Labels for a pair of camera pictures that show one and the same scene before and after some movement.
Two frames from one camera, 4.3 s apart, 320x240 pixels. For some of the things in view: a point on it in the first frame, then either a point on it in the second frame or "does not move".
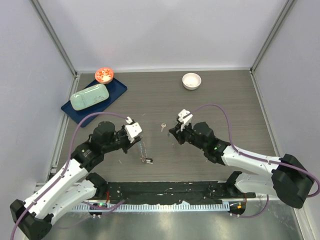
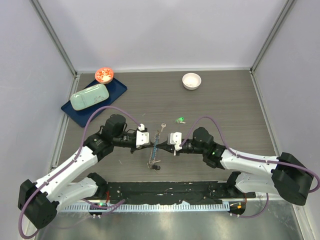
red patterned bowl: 104,75 does not move
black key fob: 149,160 → 156,167
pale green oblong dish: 89,96 does not move
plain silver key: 163,125 does not move
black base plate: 172,193 does not move
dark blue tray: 115,90 does not move
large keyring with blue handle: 143,153 → 152,161
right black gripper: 178,134 → 169,148
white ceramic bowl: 191,81 does not move
